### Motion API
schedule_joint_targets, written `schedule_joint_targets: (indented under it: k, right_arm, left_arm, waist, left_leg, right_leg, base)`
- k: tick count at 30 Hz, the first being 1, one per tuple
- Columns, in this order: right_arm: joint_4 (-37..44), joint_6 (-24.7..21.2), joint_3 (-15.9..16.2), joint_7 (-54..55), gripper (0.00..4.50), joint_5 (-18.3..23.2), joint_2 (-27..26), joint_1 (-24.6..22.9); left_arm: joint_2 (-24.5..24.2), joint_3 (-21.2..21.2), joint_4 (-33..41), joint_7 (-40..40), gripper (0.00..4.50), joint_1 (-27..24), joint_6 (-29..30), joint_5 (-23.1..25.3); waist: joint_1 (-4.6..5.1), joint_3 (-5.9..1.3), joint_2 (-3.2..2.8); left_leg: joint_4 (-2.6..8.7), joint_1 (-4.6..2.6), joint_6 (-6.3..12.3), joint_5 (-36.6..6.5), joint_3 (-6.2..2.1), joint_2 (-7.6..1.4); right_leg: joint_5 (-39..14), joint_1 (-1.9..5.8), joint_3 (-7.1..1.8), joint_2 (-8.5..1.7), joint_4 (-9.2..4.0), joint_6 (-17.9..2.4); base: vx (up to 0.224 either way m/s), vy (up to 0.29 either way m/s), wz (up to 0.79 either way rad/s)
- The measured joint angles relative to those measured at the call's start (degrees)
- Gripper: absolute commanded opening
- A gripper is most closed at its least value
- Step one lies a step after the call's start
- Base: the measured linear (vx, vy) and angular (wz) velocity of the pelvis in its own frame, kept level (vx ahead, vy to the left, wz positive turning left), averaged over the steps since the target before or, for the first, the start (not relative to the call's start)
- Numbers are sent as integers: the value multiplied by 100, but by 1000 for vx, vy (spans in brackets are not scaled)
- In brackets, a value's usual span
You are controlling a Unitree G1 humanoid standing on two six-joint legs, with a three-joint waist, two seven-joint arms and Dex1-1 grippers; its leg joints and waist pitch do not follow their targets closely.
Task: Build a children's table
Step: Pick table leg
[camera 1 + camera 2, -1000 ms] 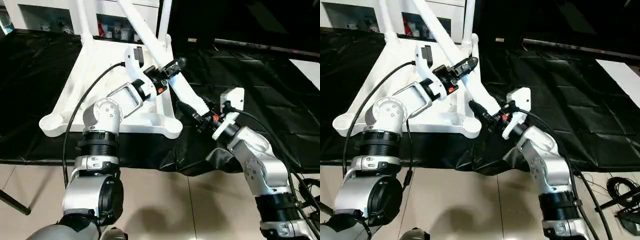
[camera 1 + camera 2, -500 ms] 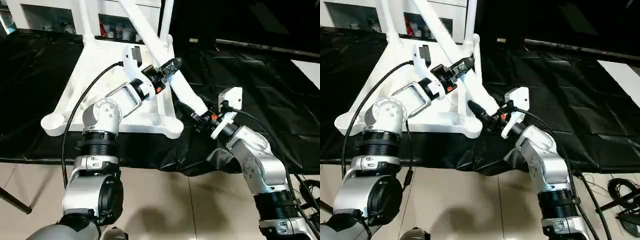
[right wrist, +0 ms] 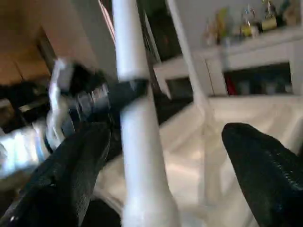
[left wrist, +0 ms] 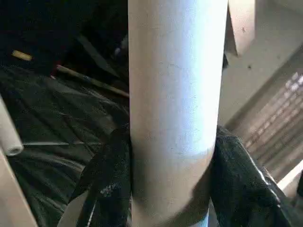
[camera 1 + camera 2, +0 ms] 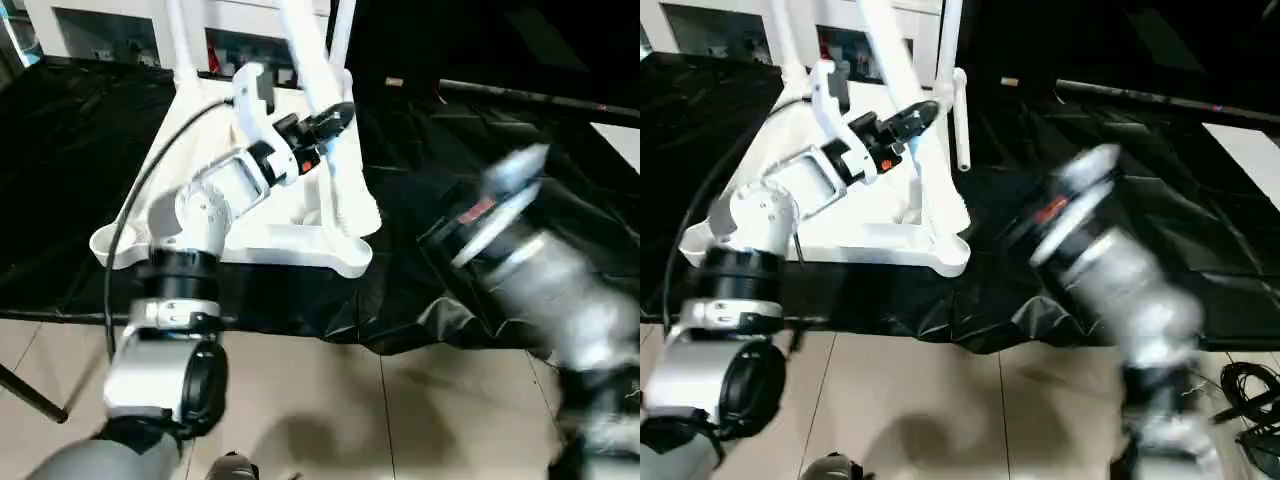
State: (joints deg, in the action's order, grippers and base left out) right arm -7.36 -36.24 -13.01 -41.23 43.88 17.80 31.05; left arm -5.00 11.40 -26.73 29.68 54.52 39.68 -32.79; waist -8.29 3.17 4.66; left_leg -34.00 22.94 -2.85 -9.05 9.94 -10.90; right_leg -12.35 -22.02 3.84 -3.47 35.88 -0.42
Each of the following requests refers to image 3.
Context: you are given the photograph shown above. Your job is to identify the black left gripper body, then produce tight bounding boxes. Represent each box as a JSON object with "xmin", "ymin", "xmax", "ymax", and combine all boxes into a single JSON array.
[{"xmin": 68, "ymin": 62, "xmax": 112, "ymax": 123}]

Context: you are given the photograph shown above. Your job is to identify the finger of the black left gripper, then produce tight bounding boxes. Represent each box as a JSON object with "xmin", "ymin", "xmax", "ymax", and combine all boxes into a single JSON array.
[{"xmin": 109, "ymin": 79, "xmax": 150, "ymax": 112}]

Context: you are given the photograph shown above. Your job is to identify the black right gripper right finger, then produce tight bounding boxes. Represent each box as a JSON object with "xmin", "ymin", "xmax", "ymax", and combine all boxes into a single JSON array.
[{"xmin": 221, "ymin": 122, "xmax": 303, "ymax": 227}]

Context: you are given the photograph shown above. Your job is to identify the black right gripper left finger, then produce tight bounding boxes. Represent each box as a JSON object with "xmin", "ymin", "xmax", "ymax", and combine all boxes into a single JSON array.
[{"xmin": 0, "ymin": 121, "xmax": 112, "ymax": 227}]

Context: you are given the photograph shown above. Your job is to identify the white plastic table top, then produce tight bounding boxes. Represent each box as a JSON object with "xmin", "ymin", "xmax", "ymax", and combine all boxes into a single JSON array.
[{"xmin": 93, "ymin": 96, "xmax": 303, "ymax": 227}]

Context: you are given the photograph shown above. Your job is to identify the red package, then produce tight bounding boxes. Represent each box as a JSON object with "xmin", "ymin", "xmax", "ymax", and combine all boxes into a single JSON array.
[{"xmin": 224, "ymin": 75, "xmax": 235, "ymax": 96}]

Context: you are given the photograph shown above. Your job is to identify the yellow green packet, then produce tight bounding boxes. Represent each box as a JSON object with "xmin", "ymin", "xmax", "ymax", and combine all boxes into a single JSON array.
[{"xmin": 214, "ymin": 7, "xmax": 230, "ymax": 44}]

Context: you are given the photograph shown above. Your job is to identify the white glass door cabinet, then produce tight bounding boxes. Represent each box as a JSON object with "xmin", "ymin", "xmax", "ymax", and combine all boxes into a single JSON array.
[{"xmin": 153, "ymin": 25, "xmax": 303, "ymax": 98}]

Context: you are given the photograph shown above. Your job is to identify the dark jar yellow label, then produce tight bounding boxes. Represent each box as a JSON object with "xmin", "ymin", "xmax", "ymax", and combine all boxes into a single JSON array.
[{"xmin": 260, "ymin": 13, "xmax": 278, "ymax": 32}]

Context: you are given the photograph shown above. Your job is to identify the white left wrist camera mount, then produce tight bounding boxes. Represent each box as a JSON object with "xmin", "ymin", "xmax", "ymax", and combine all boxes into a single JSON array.
[{"xmin": 46, "ymin": 58, "xmax": 74, "ymax": 145}]

